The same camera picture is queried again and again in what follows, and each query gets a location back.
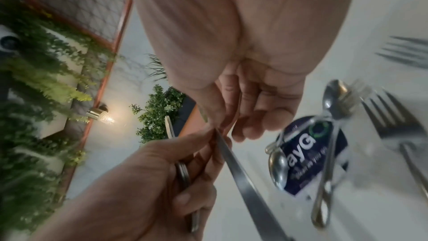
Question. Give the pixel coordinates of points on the person's left hand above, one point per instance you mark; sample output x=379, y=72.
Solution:
x=143, y=189

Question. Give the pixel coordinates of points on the person's right hand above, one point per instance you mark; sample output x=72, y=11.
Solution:
x=234, y=23

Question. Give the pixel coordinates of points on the silver cutlery piece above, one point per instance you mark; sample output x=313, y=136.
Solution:
x=184, y=175

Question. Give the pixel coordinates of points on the silver table knife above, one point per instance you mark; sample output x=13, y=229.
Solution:
x=245, y=189

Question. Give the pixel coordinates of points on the person's left forearm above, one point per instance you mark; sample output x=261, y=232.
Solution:
x=73, y=224

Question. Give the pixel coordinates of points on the green leafy bush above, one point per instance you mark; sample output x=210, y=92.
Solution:
x=160, y=113

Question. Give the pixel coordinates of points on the thin grass plant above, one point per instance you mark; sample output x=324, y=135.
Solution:
x=157, y=69

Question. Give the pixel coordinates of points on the large silver spoon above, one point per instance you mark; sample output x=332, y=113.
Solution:
x=334, y=97

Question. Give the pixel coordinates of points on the small silver spoon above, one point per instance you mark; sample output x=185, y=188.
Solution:
x=278, y=168

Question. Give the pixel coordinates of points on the hanging green vines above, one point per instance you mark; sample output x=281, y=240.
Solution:
x=36, y=97

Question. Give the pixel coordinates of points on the blue printed card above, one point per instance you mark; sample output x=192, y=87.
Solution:
x=304, y=160

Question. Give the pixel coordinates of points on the large silver fork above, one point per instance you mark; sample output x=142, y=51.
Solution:
x=406, y=52
x=391, y=123

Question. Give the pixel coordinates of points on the glass wall lamp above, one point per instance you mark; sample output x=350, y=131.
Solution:
x=100, y=115

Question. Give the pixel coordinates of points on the white security camera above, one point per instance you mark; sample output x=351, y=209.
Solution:
x=8, y=40

